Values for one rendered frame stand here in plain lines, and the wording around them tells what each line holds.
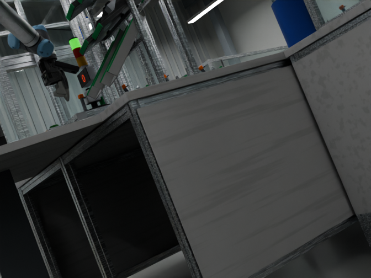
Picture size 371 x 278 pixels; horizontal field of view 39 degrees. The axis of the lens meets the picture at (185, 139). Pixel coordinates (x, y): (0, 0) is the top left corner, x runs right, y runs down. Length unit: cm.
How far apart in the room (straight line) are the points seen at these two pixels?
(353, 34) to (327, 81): 21
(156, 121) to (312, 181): 66
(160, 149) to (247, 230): 40
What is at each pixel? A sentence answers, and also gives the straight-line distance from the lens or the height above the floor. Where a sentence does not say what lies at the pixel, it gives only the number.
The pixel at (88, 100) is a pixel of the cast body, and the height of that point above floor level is 104.
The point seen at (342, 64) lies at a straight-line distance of 193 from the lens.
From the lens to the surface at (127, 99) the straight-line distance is 164.
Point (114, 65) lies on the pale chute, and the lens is 198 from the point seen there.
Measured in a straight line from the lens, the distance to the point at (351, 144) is 199.
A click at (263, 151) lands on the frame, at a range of 187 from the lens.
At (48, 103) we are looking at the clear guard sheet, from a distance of 383.
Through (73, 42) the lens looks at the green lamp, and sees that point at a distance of 272.
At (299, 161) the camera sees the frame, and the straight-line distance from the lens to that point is 197.
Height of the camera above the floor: 54
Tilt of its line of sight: 4 degrees up
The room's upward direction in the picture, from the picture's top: 22 degrees counter-clockwise
